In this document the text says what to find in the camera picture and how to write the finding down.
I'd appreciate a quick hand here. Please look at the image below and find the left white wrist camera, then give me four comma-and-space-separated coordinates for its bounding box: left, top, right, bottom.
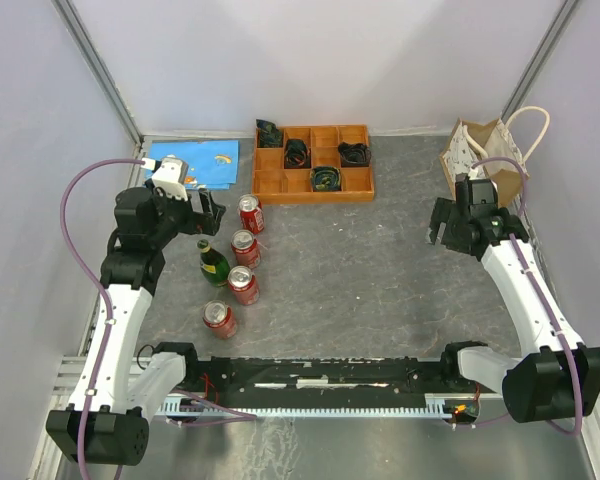
149, 155, 189, 201

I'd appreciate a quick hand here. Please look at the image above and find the red cola can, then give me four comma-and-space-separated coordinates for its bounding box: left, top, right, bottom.
238, 194, 265, 234
202, 300, 238, 339
231, 230, 261, 269
228, 266, 260, 306

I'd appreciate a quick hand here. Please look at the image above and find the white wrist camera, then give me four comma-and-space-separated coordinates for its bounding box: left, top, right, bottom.
455, 175, 498, 218
149, 155, 189, 201

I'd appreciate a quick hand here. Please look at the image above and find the green glass bottle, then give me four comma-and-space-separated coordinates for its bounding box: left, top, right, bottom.
197, 239, 231, 287

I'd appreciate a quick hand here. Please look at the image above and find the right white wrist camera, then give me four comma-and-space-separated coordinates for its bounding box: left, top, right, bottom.
455, 175, 498, 218

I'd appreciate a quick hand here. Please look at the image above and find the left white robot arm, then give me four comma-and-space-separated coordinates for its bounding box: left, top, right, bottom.
46, 187, 226, 469

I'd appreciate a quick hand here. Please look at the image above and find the rolled dark sock top-left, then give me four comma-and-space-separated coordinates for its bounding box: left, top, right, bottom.
256, 119, 284, 148

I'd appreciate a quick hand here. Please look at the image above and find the rolled dark sock right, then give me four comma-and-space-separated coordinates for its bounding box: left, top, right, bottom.
337, 142, 372, 167

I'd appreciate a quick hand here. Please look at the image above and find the rolled dark sock bottom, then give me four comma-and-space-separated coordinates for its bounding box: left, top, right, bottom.
310, 166, 342, 192

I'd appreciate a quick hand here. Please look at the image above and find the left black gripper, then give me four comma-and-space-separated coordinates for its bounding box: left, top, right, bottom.
146, 178, 226, 247

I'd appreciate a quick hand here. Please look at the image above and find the orange wooden compartment tray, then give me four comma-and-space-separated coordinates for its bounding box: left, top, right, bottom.
251, 124, 375, 205

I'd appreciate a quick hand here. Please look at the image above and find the canvas tote bag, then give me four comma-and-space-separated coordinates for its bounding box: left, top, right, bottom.
439, 106, 551, 207

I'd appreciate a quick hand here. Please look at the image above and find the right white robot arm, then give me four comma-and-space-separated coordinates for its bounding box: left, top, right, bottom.
427, 198, 600, 435

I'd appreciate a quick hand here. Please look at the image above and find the blue patterned cloth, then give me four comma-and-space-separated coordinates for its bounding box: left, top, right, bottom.
147, 140, 239, 190

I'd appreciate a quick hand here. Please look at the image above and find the light blue cable duct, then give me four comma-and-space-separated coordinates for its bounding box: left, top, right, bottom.
154, 392, 454, 419

